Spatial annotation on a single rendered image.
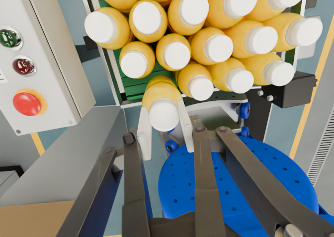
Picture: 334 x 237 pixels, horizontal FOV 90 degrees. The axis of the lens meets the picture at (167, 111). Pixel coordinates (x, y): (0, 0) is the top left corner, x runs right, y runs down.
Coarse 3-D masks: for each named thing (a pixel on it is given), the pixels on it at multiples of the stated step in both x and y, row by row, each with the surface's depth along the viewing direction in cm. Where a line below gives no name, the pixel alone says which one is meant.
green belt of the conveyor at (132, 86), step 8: (104, 0) 37; (128, 16) 38; (168, 32) 40; (136, 40) 40; (120, 48) 41; (120, 72) 43; (152, 72) 44; (160, 72) 44; (168, 72) 44; (128, 80) 44; (136, 80) 44; (144, 80) 45; (128, 88) 45; (136, 88) 45; (144, 88) 45; (128, 96) 46; (136, 96) 46
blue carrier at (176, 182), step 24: (264, 144) 39; (168, 168) 38; (192, 168) 36; (216, 168) 36; (288, 168) 32; (168, 192) 32; (192, 192) 31; (240, 192) 29; (312, 192) 27; (168, 216) 28; (240, 216) 26
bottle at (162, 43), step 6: (168, 36) 28; (174, 36) 28; (180, 36) 28; (162, 42) 28; (168, 42) 27; (174, 42) 26; (180, 42) 27; (186, 42) 28; (156, 48) 30; (162, 48) 28; (156, 54) 30; (162, 54) 28; (162, 60) 28; (162, 66) 31; (168, 66) 29
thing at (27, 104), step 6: (18, 96) 23; (24, 96) 23; (30, 96) 23; (12, 102) 24; (18, 102) 23; (24, 102) 24; (30, 102) 24; (36, 102) 24; (18, 108) 24; (24, 108) 24; (30, 108) 24; (36, 108) 24; (24, 114) 24; (30, 114) 24; (36, 114) 25
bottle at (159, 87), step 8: (152, 80) 31; (160, 80) 28; (168, 80) 30; (152, 88) 25; (160, 88) 24; (168, 88) 24; (176, 88) 26; (144, 96) 25; (152, 96) 23; (160, 96) 23; (168, 96) 23; (176, 96) 24; (144, 104) 24; (152, 104) 22; (176, 104) 23
